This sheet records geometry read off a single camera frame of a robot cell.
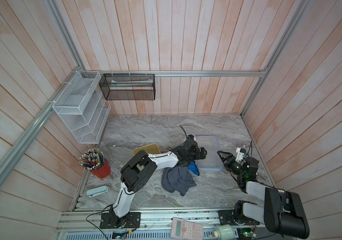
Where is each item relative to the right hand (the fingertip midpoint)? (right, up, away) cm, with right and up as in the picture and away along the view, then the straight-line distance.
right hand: (218, 153), depth 88 cm
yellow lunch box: (-41, +2, +10) cm, 42 cm away
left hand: (-10, -1, +3) cm, 10 cm away
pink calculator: (-23, -34, -17) cm, 44 cm away
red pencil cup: (-69, -1, -12) cm, 70 cm away
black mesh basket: (-59, +45, +16) cm, 76 cm away
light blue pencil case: (-70, -19, -8) cm, 73 cm away
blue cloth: (-16, -8, 0) cm, 18 cm away
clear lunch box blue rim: (-4, -4, 0) cm, 6 cm away
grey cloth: (-25, -13, -6) cm, 28 cm away
